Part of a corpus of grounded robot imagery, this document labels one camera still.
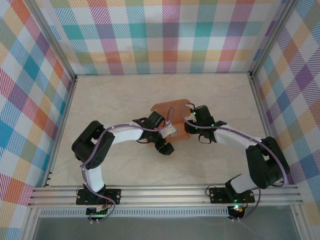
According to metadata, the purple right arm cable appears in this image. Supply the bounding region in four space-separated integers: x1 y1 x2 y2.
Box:
181 103 288 222

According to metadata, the grey slotted cable duct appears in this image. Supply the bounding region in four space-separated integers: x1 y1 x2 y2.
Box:
39 208 230 218

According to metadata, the long aluminium mounting rail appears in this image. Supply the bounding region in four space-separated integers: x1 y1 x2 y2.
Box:
26 184 304 209

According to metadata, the aluminium frame post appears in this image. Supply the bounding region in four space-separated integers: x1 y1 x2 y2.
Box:
24 0 78 82
247 0 301 80

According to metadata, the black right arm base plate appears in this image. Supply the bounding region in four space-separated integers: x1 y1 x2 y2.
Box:
208 186 256 204

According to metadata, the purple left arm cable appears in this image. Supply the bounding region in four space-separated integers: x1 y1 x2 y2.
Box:
81 106 176 224

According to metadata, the circuit board with green lights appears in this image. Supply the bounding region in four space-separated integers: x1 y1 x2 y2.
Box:
86 204 111 217

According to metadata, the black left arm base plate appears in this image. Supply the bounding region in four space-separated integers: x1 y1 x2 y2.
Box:
75 188 122 206

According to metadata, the black controller with yellow label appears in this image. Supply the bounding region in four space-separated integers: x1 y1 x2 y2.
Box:
228 204 246 216

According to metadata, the aluminium side rail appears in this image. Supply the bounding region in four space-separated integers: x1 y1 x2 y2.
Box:
42 76 79 188
247 71 288 186

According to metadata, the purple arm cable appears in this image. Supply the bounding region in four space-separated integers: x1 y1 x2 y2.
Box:
81 106 176 224
181 103 288 222

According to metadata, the orange paper box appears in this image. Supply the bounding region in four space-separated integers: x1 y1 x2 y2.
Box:
150 98 193 142

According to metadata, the aluminium frame leg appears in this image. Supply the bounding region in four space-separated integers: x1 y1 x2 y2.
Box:
21 207 42 240
289 203 312 240

